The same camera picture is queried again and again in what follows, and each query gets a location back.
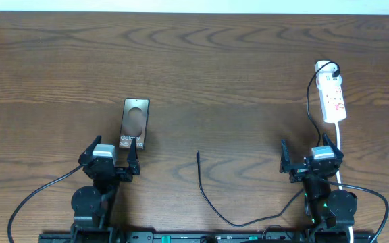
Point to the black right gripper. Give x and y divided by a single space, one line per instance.
298 171

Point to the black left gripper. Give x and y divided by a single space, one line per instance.
134 166

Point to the Galaxy S25 Ultra smartphone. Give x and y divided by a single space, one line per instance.
134 123

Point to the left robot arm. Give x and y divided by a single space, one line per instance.
93 204

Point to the white power strip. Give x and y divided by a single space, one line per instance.
328 82

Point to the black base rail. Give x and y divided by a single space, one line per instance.
150 237

